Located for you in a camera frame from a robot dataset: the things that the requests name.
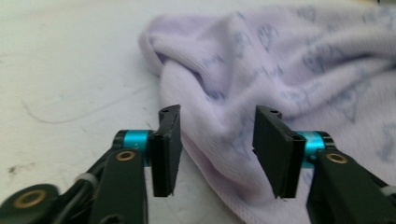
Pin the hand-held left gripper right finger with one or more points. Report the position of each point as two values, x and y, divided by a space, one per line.
277 155

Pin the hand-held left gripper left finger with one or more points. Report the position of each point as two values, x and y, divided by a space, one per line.
165 161

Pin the lilac printed cloth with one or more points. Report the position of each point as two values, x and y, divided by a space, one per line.
280 62

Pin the white grid mat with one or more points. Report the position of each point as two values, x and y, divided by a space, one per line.
77 62

